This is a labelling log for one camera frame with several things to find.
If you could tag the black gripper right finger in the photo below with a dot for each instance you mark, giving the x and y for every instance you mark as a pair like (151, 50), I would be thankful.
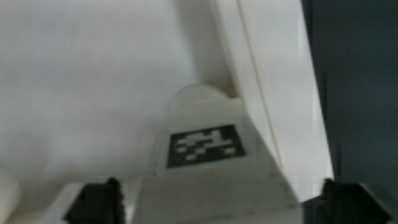
(352, 203)

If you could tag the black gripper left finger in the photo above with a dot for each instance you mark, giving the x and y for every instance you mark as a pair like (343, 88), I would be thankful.
(98, 207)

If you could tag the white table leg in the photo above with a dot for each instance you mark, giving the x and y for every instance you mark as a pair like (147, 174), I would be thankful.
(213, 183)

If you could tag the white square table top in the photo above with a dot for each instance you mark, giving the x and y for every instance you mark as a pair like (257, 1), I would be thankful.
(99, 56)

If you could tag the white L-shaped fence wall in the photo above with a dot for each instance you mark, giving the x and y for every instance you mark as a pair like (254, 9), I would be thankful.
(263, 38)

